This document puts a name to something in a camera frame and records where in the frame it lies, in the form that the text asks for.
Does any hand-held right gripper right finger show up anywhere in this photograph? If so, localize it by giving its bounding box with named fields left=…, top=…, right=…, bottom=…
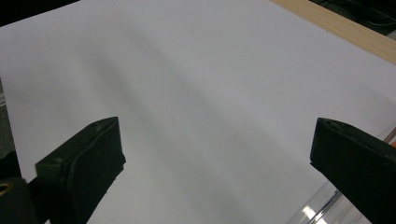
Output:
left=309, top=117, right=396, bottom=224

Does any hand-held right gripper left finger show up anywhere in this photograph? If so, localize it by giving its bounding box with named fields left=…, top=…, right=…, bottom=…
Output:
left=35, top=116, right=127, bottom=224

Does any clear plastic bin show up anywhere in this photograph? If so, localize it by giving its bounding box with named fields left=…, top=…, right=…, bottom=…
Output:
left=284, top=125, right=396, bottom=224

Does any white table sheet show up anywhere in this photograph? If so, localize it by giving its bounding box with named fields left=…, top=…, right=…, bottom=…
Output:
left=0, top=0, right=396, bottom=224

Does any tangle of black cables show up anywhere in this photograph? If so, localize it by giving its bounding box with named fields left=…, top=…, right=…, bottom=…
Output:
left=323, top=0, right=396, bottom=31

